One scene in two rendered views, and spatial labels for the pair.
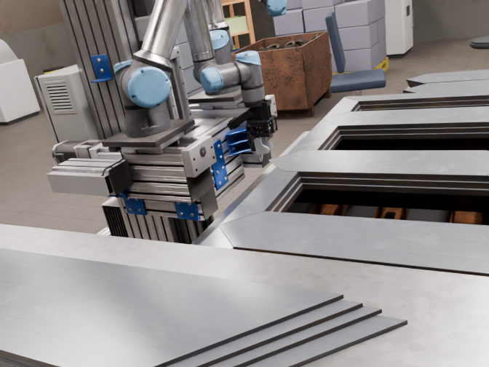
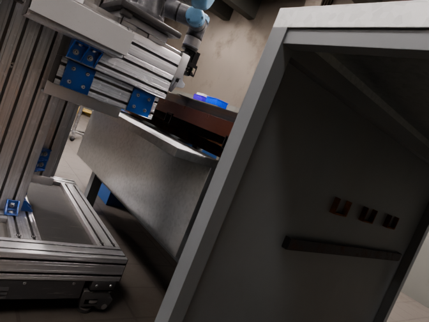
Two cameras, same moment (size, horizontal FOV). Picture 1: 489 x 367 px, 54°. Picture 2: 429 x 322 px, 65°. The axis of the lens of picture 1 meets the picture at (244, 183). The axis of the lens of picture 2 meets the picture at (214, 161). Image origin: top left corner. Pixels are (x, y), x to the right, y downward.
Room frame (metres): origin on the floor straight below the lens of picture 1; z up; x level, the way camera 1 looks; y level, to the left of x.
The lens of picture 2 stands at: (0.75, 1.26, 0.77)
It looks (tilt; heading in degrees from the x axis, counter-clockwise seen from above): 5 degrees down; 289
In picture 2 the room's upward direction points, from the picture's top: 22 degrees clockwise
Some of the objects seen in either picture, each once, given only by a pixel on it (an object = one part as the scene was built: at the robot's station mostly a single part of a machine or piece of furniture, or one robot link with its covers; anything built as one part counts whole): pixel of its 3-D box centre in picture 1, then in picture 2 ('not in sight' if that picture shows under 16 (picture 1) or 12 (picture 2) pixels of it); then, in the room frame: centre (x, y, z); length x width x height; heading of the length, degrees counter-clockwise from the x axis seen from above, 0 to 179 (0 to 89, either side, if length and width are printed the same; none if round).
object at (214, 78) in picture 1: (218, 77); (191, 17); (1.51, 0.02, 1.17); 0.11 x 0.11 x 0.08; 20
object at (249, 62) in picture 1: (248, 70); (198, 26); (1.53, -0.08, 1.17); 0.09 x 0.08 x 0.11; 110
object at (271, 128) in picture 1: (259, 118); (186, 61); (1.52, -0.09, 1.01); 0.09 x 0.08 x 0.12; 60
